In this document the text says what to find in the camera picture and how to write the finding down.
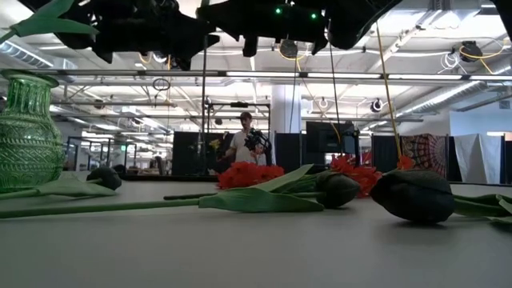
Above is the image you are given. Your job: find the patterned tapestry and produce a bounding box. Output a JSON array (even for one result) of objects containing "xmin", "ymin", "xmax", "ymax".
[{"xmin": 401, "ymin": 134, "xmax": 449, "ymax": 179}]

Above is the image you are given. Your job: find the silver ventilation duct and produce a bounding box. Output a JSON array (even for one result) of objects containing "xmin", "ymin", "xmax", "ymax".
[
  {"xmin": 0, "ymin": 39, "xmax": 77, "ymax": 72},
  {"xmin": 399, "ymin": 79, "xmax": 512, "ymax": 117}
]

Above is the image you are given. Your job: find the long ceiling light bar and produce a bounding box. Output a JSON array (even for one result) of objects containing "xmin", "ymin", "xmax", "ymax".
[{"xmin": 15, "ymin": 68, "xmax": 512, "ymax": 82}]

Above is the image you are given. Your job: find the black artificial tulip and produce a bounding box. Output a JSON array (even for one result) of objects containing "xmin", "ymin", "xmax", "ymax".
[
  {"xmin": 0, "ymin": 163, "xmax": 361, "ymax": 220},
  {"xmin": 370, "ymin": 168, "xmax": 512, "ymax": 226},
  {"xmin": 0, "ymin": 166, "xmax": 123, "ymax": 201}
]

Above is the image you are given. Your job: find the tall green glass vase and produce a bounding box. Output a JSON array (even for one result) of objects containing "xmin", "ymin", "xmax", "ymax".
[{"xmin": 0, "ymin": 68, "xmax": 66, "ymax": 194}]

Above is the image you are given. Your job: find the white column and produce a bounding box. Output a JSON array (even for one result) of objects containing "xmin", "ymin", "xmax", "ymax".
[{"xmin": 270, "ymin": 83, "xmax": 302, "ymax": 135}]

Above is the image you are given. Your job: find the person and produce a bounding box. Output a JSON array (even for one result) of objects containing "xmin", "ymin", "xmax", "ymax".
[{"xmin": 225, "ymin": 111, "xmax": 268, "ymax": 166}]

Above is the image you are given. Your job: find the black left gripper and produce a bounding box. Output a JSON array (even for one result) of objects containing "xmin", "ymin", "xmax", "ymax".
[{"xmin": 18, "ymin": 0, "xmax": 222, "ymax": 71}]

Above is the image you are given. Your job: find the black monitor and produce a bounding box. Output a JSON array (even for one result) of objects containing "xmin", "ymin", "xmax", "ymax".
[{"xmin": 306, "ymin": 121, "xmax": 358, "ymax": 155}]

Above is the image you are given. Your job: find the yellow cable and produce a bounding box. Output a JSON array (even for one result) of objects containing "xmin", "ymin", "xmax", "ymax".
[{"xmin": 374, "ymin": 22, "xmax": 403, "ymax": 159}]

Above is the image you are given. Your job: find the black curtain panel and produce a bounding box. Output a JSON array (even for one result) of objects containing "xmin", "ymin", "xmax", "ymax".
[
  {"xmin": 171, "ymin": 130, "xmax": 203, "ymax": 176},
  {"xmin": 274, "ymin": 132, "xmax": 302, "ymax": 173},
  {"xmin": 370, "ymin": 134, "xmax": 402, "ymax": 174}
]

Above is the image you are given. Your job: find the white hanging cloth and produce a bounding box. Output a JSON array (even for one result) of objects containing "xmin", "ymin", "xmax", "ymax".
[{"xmin": 453, "ymin": 133, "xmax": 506, "ymax": 185}]

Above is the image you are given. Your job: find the grey table mat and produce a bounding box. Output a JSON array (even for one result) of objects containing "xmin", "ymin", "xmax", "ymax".
[{"xmin": 0, "ymin": 170, "xmax": 512, "ymax": 288}]

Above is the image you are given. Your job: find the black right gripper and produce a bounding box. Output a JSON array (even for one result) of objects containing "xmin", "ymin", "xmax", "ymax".
[{"xmin": 195, "ymin": 0, "xmax": 333, "ymax": 58}]

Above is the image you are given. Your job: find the black cable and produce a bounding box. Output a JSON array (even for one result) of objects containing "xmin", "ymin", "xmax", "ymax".
[{"xmin": 328, "ymin": 43, "xmax": 346, "ymax": 157}]

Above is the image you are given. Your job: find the black metal station frame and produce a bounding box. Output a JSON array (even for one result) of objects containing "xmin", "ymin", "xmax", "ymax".
[{"xmin": 204, "ymin": 102, "xmax": 272, "ymax": 177}]

